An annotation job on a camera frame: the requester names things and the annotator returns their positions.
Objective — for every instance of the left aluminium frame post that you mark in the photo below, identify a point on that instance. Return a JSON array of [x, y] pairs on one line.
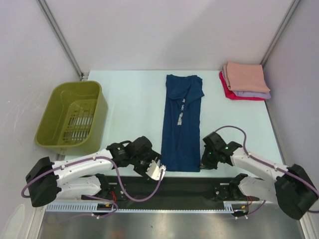
[[49, 16]]

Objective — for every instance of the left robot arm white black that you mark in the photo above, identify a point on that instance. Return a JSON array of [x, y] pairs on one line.
[[92, 177]]

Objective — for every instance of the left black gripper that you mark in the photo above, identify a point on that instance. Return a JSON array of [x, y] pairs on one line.
[[152, 156]]

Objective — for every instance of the white slotted cable duct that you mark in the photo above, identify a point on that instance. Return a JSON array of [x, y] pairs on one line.
[[92, 207]]

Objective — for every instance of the olive green plastic basket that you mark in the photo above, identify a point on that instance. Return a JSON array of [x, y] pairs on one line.
[[74, 119]]

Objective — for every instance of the aluminium frame post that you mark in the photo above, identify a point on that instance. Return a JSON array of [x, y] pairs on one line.
[[280, 31], [49, 16]]

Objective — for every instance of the folded pink t shirt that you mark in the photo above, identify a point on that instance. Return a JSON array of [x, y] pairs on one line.
[[245, 78]]

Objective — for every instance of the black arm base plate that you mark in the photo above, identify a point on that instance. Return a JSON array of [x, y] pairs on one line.
[[174, 193]]

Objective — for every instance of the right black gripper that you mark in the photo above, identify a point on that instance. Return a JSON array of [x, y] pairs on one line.
[[205, 164]]

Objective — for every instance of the folded red t shirt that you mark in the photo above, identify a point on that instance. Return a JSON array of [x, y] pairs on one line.
[[231, 95]]

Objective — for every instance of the right aluminium frame post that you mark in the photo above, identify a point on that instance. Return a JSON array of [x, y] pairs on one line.
[[280, 31]]

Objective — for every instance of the dark blue t shirt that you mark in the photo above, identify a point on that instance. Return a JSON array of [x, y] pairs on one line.
[[180, 147]]

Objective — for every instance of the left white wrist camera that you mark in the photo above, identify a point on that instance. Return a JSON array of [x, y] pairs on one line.
[[156, 172]]

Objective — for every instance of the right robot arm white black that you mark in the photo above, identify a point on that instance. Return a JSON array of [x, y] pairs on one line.
[[288, 187]]

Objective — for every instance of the folded lilac t shirt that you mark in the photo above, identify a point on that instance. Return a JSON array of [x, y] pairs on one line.
[[265, 96]]

